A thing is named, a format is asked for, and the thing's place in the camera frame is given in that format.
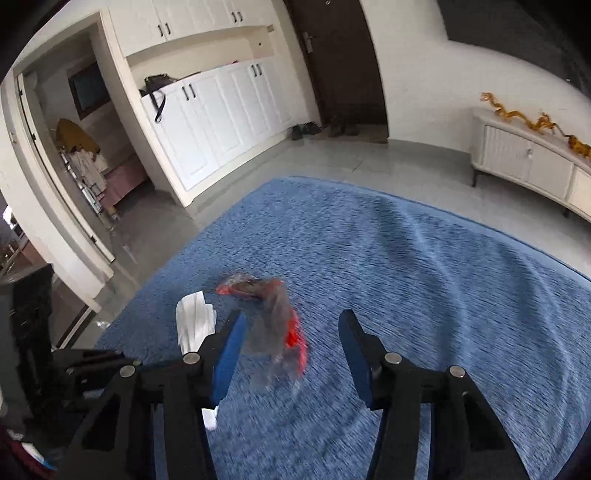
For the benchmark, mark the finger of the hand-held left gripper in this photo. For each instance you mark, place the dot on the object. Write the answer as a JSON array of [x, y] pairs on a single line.
[[87, 362]]

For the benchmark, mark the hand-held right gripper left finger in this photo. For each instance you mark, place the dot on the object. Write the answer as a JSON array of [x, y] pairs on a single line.
[[228, 360]]

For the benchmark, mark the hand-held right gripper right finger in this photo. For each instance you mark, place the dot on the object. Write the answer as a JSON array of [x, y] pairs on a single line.
[[355, 364]]

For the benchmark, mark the small white paper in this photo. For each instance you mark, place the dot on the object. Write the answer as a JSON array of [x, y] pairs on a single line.
[[191, 318]]

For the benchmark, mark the red clear plastic wrapper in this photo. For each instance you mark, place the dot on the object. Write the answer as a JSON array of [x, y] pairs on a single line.
[[277, 318]]

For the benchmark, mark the person's dark red clothing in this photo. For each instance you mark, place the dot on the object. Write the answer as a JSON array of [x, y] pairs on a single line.
[[11, 457]]

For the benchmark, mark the blue fuzzy blanket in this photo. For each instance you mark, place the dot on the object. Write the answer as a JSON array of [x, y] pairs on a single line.
[[415, 254]]

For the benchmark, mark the white garment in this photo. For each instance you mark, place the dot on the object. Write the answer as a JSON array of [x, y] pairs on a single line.
[[87, 168]]

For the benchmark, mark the pink bed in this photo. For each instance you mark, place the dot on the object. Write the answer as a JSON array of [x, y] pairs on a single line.
[[127, 180]]

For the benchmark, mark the yellow garment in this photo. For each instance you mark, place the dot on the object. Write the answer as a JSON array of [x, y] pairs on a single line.
[[74, 134]]

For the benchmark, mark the brown shoe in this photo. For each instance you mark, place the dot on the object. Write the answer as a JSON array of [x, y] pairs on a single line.
[[352, 129], [334, 127]]

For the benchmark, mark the dark shoe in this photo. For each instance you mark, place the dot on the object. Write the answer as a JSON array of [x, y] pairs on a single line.
[[311, 128], [297, 132]]

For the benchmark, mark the white built-in cabinet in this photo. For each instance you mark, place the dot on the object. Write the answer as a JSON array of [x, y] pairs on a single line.
[[217, 106]]

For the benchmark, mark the white media console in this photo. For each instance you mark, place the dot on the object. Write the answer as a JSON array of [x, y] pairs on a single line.
[[517, 157]]

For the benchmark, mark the black handbag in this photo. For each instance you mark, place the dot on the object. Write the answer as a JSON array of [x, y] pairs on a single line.
[[154, 83]]

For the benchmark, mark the golden dragon figurine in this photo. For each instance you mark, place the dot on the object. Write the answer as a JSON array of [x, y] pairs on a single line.
[[508, 113]]

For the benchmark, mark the dark brown door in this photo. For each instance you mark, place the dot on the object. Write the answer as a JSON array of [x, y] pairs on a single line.
[[337, 55]]

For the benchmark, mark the golden tiger figurine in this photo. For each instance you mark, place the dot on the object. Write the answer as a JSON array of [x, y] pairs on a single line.
[[579, 145]]

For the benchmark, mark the dark framed wall screen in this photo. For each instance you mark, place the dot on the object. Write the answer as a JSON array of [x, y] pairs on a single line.
[[90, 90]]

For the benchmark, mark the black wall television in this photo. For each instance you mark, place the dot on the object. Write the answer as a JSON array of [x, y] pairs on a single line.
[[508, 27]]

